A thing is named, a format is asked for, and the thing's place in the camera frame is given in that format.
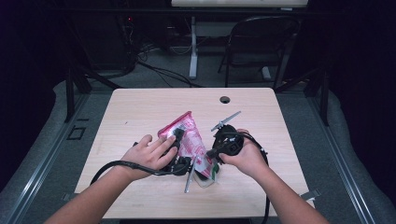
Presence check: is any black floor cable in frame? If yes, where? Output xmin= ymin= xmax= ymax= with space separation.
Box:
xmin=135 ymin=60 xmax=204 ymax=89

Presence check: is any left hand-held gripper cable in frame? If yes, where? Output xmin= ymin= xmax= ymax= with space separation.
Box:
xmin=90 ymin=159 xmax=191 ymax=187

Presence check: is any white desk leg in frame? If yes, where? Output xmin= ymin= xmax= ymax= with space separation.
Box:
xmin=189 ymin=16 xmax=199 ymax=80

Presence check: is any aluminium floor rail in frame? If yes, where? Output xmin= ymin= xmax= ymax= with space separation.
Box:
xmin=306 ymin=92 xmax=378 ymax=224
xmin=0 ymin=92 xmax=92 ymax=224

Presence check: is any pink and white plastic bag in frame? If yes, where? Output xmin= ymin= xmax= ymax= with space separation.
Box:
xmin=157 ymin=110 xmax=220 ymax=180

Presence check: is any right hand-held gripper cable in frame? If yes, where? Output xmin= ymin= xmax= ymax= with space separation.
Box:
xmin=239 ymin=132 xmax=271 ymax=224

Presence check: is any hand-held gripper cable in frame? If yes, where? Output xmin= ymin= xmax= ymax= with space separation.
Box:
xmin=90 ymin=159 xmax=191 ymax=187
xmin=239 ymin=132 xmax=271 ymax=224

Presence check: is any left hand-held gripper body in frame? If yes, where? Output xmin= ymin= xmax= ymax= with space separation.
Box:
xmin=162 ymin=153 xmax=200 ymax=194

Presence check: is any white desk top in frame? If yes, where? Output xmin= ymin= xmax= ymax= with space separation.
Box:
xmin=171 ymin=0 xmax=309 ymax=8

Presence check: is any black metal stand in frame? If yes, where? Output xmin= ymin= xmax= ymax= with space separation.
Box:
xmin=64 ymin=61 xmax=123 ymax=124
xmin=274 ymin=65 xmax=331 ymax=127

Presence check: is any black metal crossbar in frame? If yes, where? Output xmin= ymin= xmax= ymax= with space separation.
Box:
xmin=43 ymin=7 xmax=344 ymax=17

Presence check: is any person's right hand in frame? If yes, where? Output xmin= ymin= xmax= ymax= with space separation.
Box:
xmin=218 ymin=128 xmax=269 ymax=178

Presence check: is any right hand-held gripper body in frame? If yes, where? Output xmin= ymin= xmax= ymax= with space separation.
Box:
xmin=210 ymin=110 xmax=246 ymax=163

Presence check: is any black folding chair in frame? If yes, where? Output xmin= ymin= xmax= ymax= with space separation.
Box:
xmin=217 ymin=15 xmax=301 ymax=91

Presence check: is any person's left hand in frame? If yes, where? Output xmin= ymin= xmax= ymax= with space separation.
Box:
xmin=121 ymin=133 xmax=178 ymax=182

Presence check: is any dark computer tower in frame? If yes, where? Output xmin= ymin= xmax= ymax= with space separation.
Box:
xmin=78 ymin=12 xmax=138 ymax=73

